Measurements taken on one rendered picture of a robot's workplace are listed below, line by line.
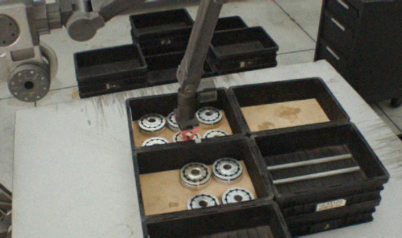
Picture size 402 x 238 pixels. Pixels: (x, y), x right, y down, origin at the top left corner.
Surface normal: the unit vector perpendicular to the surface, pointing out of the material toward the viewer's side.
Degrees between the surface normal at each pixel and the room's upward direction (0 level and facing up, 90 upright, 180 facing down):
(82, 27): 102
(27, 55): 90
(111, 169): 0
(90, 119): 0
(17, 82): 90
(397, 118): 0
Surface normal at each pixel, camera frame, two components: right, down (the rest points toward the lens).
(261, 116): 0.00, -0.79
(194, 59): 0.23, 0.73
